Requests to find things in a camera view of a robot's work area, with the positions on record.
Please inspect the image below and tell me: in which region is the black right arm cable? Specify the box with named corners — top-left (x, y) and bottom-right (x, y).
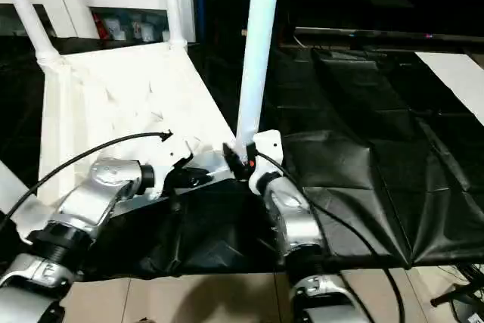
top-left (255, 152), bottom-right (408, 323)

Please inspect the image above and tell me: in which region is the white plastic table leg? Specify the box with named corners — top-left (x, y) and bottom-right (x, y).
top-left (0, 160), bottom-right (29, 214)
top-left (234, 0), bottom-right (284, 157)
top-left (161, 0), bottom-right (188, 48)
top-left (0, 0), bottom-right (61, 69)

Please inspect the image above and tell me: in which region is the flat white board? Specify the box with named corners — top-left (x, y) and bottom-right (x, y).
top-left (414, 51), bottom-right (484, 127)

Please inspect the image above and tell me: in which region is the black floor rod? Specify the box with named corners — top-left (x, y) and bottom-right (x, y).
top-left (430, 284), bottom-right (484, 307)

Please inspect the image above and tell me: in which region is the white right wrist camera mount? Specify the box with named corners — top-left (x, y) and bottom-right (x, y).
top-left (247, 129), bottom-right (284, 195)

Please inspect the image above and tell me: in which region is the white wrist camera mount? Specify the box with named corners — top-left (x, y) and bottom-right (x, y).
top-left (149, 132), bottom-right (197, 201)
top-left (247, 129), bottom-right (284, 195)

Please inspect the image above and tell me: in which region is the white plastic table top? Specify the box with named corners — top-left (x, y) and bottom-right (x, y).
top-left (9, 41), bottom-right (247, 244)

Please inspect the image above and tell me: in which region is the small red box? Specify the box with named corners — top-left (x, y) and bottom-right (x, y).
top-left (93, 12), bottom-right (105, 39)

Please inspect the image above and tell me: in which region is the long black bar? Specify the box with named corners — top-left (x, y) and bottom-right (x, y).
top-left (293, 26), bottom-right (484, 42)

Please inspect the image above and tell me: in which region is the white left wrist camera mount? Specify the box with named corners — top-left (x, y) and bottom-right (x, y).
top-left (149, 132), bottom-right (197, 201)

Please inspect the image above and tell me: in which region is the black glossy mat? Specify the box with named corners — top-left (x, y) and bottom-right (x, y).
top-left (0, 33), bottom-right (484, 278)

